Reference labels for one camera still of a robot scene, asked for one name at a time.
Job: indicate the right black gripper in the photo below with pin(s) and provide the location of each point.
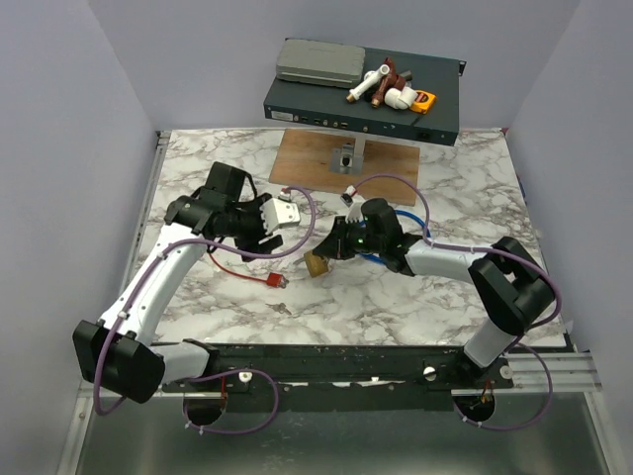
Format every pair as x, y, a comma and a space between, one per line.
335, 244

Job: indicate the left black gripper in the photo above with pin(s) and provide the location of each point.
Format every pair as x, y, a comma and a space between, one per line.
255, 244

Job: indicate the brass padlock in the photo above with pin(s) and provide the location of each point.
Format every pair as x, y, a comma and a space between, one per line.
315, 264

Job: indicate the red cable padlock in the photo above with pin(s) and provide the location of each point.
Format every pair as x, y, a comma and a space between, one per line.
273, 279

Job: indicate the blue cable lock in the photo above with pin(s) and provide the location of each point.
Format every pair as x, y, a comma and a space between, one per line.
401, 213

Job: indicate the silver key set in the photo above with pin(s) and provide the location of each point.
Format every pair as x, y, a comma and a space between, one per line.
280, 308

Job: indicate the wooden base board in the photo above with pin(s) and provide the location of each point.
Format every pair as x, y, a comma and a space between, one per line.
303, 159

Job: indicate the dark blue network switch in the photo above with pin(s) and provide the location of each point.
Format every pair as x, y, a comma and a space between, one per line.
327, 107

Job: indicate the white pvc elbow fitting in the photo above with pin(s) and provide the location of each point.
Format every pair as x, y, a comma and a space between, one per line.
400, 99

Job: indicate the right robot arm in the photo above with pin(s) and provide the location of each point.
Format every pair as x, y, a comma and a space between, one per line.
513, 289

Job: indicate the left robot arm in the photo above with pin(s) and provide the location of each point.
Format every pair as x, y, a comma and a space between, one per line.
115, 352

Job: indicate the yellow tape measure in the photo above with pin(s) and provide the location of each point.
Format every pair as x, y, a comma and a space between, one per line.
423, 102

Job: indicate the grey plastic tool case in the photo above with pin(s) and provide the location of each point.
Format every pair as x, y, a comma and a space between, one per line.
320, 63

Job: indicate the white pvc pipe fitting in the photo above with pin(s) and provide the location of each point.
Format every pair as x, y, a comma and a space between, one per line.
371, 79

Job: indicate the brown pipe fitting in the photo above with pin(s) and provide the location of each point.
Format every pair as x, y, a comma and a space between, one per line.
390, 80

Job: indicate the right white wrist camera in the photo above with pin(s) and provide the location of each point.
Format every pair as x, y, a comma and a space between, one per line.
353, 201

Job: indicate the metal bracket with lock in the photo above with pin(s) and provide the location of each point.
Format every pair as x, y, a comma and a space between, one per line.
345, 160

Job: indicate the black mounting base plate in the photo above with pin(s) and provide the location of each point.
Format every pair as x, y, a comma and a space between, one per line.
342, 378

